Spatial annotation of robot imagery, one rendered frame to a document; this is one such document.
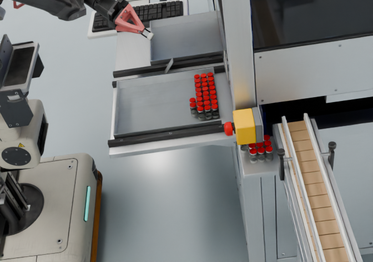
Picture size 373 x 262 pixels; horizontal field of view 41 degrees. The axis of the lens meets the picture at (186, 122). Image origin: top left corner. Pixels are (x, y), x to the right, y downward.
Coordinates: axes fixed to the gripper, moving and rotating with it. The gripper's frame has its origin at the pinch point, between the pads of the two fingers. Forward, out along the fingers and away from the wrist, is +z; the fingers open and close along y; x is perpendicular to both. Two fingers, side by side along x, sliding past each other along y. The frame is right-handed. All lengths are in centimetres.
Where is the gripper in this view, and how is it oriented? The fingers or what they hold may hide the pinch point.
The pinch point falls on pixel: (140, 29)
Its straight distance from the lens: 146.4
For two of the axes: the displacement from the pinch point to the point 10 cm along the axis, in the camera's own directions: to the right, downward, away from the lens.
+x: 5.5, -8.0, 2.4
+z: 8.3, 5.6, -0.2
